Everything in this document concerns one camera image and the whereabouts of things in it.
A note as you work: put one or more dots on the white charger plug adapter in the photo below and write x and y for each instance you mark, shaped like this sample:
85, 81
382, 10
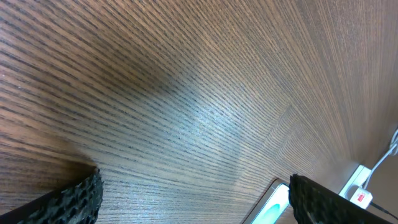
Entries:
360, 197

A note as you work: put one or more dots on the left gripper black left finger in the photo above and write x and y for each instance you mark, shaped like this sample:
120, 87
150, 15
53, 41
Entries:
77, 202

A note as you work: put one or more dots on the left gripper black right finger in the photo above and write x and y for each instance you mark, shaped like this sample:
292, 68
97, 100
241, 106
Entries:
315, 204

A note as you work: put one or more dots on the white power strip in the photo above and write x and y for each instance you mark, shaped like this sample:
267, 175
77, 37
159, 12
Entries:
356, 180

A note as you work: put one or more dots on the turquoise screen Galaxy smartphone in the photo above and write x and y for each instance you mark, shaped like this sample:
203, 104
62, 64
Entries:
272, 204

